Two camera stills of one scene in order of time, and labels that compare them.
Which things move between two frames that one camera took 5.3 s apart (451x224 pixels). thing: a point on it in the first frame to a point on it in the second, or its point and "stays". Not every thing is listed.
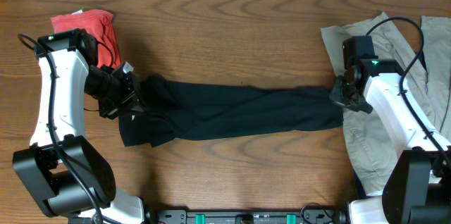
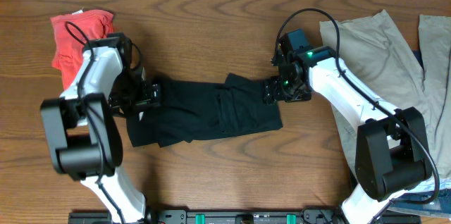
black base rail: (249, 217) stays
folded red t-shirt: (100, 26) stays
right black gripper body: (342, 94) to (270, 90)
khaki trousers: (370, 146) stays
